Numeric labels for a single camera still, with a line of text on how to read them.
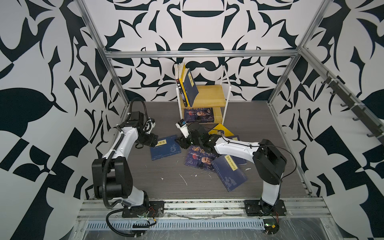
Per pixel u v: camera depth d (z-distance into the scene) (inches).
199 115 41.2
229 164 34.0
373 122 20.9
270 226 28.1
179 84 30.4
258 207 28.8
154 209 28.8
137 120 27.6
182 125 29.3
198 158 35.2
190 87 34.5
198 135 26.5
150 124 30.6
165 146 37.6
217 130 40.2
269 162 19.2
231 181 32.2
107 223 25.9
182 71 31.2
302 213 28.8
